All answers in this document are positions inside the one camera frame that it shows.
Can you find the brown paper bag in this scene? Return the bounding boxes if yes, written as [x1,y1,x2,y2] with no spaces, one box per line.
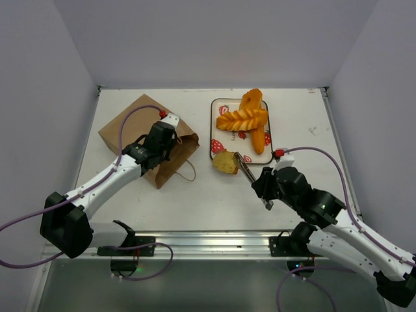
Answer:
[98,94,200,189]

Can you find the metal tongs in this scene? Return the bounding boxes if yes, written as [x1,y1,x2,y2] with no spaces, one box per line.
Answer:
[233,152,274,211]

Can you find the speckled fake bread slice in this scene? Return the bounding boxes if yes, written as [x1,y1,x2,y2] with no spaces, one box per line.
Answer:
[213,149,239,175]

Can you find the orange fake bread loaf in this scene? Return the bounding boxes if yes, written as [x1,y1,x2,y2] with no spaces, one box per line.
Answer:
[250,126,265,155]

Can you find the braided golden fake bread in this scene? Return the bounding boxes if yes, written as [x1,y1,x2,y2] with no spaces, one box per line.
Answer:
[216,109,268,132]

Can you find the orange fake donut ring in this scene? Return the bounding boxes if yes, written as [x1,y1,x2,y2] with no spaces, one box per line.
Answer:
[239,88,263,113]

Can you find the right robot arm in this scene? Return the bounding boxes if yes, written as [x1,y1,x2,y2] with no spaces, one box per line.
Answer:
[252,166,415,307]

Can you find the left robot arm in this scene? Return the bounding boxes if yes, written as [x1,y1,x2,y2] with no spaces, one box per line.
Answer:
[40,114,180,259]

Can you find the strawberry print tray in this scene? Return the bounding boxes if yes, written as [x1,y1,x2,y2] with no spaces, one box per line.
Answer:
[210,98,273,165]

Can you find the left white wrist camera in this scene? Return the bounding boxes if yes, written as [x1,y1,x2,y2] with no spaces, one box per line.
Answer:
[159,110,181,129]

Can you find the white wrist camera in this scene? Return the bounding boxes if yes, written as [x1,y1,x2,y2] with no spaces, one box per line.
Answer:
[159,110,181,129]
[272,149,294,171]

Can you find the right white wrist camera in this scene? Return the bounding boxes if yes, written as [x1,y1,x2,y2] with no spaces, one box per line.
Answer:
[272,149,294,171]

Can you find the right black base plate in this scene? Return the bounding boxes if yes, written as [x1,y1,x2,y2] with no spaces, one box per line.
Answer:
[268,230,314,257]

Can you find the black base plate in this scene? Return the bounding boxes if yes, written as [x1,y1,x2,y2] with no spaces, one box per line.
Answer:
[268,230,314,257]
[97,236,156,257]

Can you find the aluminium mounting rail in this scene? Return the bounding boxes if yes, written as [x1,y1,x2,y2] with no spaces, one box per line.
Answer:
[42,229,381,260]

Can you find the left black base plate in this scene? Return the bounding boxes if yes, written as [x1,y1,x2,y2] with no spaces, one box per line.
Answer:
[97,236,156,257]

